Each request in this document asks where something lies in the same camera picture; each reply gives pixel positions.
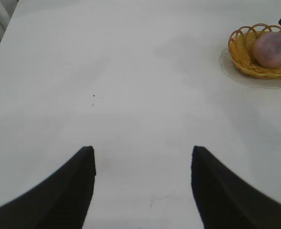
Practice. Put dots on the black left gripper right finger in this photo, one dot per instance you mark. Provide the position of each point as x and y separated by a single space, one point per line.
226 202

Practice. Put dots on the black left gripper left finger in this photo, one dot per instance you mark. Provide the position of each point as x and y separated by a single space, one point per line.
47 202

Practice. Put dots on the yellow woven wicker basket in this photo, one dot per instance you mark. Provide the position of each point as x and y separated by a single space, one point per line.
243 52

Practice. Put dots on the pink peach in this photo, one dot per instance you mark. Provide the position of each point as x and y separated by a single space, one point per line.
271 50

